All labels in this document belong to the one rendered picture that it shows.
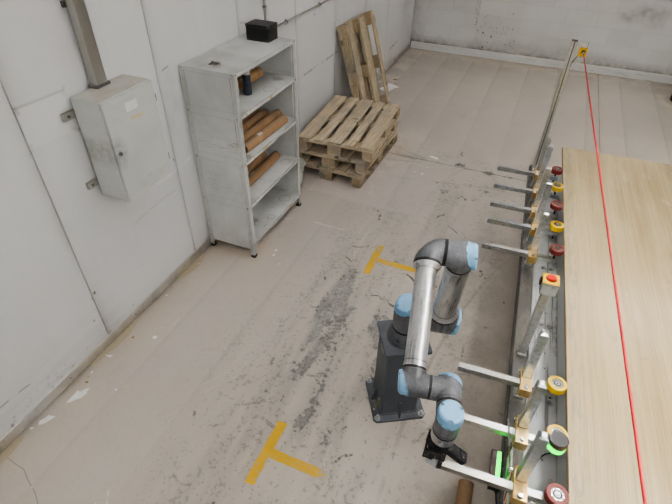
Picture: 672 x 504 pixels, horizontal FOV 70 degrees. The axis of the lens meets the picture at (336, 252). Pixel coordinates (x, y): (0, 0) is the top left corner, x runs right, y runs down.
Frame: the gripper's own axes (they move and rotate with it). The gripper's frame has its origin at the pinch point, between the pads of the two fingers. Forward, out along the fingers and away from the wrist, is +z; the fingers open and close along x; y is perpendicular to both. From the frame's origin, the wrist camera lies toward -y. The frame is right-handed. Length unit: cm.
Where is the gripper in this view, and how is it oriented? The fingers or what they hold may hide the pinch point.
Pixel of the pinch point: (438, 465)
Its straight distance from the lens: 207.6
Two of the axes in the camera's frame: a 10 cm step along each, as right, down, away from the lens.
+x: -3.5, 5.9, -7.3
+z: -0.4, 7.7, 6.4
